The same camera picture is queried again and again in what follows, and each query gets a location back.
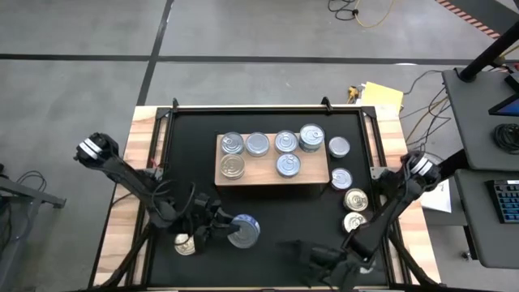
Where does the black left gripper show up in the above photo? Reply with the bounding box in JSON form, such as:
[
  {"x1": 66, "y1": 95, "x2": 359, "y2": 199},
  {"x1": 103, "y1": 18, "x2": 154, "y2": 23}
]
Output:
[{"x1": 178, "y1": 193, "x2": 241, "y2": 255}]

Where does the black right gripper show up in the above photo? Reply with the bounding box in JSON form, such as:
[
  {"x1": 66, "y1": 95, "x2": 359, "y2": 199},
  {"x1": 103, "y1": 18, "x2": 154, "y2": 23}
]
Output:
[{"x1": 275, "y1": 239, "x2": 358, "y2": 291}]

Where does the teal skipjack tuna can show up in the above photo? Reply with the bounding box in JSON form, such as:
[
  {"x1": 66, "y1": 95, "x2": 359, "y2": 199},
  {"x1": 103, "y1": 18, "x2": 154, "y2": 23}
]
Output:
[
  {"x1": 298, "y1": 122, "x2": 326, "y2": 151},
  {"x1": 299, "y1": 141, "x2": 325, "y2": 154},
  {"x1": 221, "y1": 131, "x2": 246, "y2": 156}
]

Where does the silver-lid can white green label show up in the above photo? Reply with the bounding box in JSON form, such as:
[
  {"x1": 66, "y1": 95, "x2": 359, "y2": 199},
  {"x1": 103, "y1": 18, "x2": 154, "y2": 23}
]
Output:
[
  {"x1": 276, "y1": 152, "x2": 302, "y2": 178},
  {"x1": 328, "y1": 135, "x2": 351, "y2": 159}
]

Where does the green Bumble Bee tuna can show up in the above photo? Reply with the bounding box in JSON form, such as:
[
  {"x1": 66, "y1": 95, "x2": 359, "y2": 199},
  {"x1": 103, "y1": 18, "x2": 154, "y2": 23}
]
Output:
[{"x1": 245, "y1": 131, "x2": 271, "y2": 158}]

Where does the red can with silver lid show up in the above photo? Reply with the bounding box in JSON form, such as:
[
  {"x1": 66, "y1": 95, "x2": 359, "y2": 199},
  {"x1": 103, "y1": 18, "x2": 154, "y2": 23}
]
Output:
[
  {"x1": 273, "y1": 129, "x2": 299, "y2": 154},
  {"x1": 330, "y1": 167, "x2": 354, "y2": 191}
]

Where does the wooden shelf with black legs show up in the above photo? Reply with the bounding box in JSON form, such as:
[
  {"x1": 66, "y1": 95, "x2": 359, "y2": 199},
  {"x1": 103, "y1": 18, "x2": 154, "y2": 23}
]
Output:
[{"x1": 213, "y1": 131, "x2": 332, "y2": 188}]

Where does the black table mat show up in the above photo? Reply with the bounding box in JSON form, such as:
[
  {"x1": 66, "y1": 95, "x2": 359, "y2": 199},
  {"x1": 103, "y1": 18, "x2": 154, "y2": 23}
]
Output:
[{"x1": 152, "y1": 109, "x2": 390, "y2": 287}]

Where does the white paper sheet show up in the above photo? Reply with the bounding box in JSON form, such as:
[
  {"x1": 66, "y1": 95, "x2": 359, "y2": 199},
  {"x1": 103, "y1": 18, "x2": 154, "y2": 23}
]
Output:
[{"x1": 419, "y1": 178, "x2": 453, "y2": 214}]

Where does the grey desk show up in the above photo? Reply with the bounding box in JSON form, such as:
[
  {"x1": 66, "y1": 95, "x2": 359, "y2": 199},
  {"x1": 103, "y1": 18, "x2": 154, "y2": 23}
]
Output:
[
  {"x1": 453, "y1": 168, "x2": 519, "y2": 269},
  {"x1": 440, "y1": 67, "x2": 519, "y2": 171}
]

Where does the yellow black plug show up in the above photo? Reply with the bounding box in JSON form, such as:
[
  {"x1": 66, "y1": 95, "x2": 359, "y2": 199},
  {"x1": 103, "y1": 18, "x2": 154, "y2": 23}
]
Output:
[{"x1": 346, "y1": 84, "x2": 361, "y2": 105}]

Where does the yellow envelope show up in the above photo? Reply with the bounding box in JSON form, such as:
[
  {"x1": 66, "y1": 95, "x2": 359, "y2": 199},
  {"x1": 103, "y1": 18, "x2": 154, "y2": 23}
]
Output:
[{"x1": 359, "y1": 80, "x2": 405, "y2": 113}]

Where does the grey metal stand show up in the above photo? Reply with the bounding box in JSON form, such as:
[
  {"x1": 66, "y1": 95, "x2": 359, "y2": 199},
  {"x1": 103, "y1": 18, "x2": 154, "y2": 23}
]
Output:
[{"x1": 0, "y1": 161, "x2": 68, "y2": 292}]

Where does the black keyboard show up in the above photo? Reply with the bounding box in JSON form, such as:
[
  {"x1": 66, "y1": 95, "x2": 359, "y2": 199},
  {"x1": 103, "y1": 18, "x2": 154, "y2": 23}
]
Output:
[{"x1": 485, "y1": 178, "x2": 519, "y2": 225}]

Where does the black tablet screen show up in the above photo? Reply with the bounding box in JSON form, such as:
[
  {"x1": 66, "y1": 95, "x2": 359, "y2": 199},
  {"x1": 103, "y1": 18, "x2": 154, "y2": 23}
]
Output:
[{"x1": 487, "y1": 92, "x2": 519, "y2": 118}]

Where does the black pole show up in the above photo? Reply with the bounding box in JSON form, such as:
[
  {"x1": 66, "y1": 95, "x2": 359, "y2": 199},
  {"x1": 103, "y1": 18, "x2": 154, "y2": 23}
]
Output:
[{"x1": 457, "y1": 19, "x2": 519, "y2": 84}]

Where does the silver metal bracket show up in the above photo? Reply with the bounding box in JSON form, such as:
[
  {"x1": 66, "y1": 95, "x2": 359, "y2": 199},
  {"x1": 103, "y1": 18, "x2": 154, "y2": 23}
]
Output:
[{"x1": 369, "y1": 165, "x2": 390, "y2": 180}]

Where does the coiled black cable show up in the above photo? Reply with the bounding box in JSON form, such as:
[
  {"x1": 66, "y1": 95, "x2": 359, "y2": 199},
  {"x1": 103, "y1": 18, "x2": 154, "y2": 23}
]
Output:
[{"x1": 492, "y1": 122, "x2": 519, "y2": 155}]

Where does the yellow cable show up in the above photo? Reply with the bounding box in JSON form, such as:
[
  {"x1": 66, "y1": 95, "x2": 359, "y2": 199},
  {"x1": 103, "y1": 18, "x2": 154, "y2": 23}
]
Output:
[{"x1": 354, "y1": 0, "x2": 397, "y2": 29}]

